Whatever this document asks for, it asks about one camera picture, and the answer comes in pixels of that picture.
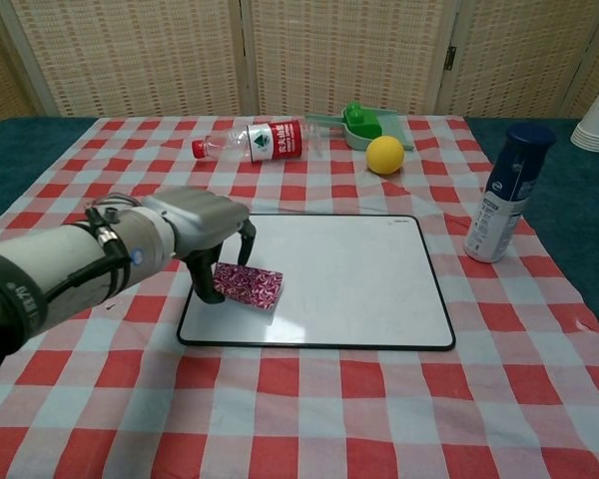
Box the red white checkered tablecloth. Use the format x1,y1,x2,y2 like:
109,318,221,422
0,115,599,479

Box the left silver hand black fingers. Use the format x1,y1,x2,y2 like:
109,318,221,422
142,187,258,305

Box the green plastic dustpan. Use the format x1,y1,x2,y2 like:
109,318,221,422
304,108,415,151

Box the white bottle dark blue cap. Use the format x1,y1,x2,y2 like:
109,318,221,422
462,123,557,264

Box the clear bottle red label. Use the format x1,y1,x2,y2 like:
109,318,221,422
191,119,333,166

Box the red patterned rectangular packet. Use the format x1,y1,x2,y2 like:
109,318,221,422
214,262,285,314

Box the white board black rim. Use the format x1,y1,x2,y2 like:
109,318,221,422
176,213,456,350

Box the green toy building brick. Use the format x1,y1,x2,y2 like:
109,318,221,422
342,101,383,139

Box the yellow ball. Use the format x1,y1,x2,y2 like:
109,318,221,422
365,135,406,177

